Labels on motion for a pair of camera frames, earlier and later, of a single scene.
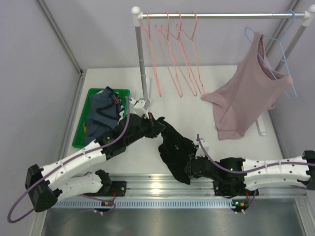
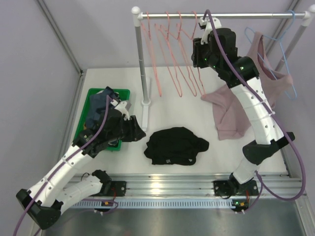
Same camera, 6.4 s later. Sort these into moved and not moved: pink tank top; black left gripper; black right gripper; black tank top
Moved: black left gripper; black right gripper; black tank top
Not moved: pink tank top
